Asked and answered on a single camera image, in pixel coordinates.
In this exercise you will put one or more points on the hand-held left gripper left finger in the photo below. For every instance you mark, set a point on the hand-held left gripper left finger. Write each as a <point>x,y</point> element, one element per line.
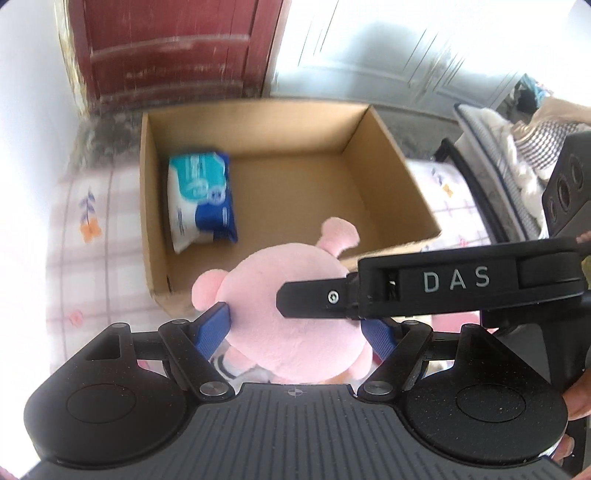
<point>213,330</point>

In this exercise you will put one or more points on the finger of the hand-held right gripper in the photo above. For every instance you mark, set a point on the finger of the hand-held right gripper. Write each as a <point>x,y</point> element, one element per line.
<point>314,297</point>

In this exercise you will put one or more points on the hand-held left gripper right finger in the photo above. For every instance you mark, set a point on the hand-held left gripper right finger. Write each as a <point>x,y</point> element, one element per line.
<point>377,339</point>

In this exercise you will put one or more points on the pink plush toy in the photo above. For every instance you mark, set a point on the pink plush toy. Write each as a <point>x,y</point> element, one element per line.
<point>263,295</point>

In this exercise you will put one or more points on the brown cardboard box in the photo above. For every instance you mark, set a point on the brown cardboard box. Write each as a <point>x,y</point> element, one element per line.
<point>286,194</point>

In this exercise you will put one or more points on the person's right hand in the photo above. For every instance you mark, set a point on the person's right hand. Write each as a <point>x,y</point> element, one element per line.
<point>581,397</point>

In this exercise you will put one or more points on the white fleece blanket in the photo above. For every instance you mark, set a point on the white fleece blanket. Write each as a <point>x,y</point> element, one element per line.
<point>521,170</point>

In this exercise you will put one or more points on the blue white wet wipes packet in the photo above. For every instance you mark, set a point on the blue white wet wipes packet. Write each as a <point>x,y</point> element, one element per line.
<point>201,198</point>

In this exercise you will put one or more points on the checked cloth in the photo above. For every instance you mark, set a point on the checked cloth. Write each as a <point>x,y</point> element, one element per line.
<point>540,147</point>

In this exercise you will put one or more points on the dark and teal clothes heap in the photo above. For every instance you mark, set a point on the dark and teal clothes heap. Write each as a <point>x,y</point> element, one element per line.
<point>531,94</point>

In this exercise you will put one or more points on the white panelled wardrobe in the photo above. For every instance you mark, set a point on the white panelled wardrobe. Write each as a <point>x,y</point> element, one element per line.
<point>392,50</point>

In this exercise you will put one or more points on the red wooden door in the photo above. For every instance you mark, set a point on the red wooden door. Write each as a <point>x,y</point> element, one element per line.
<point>175,46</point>

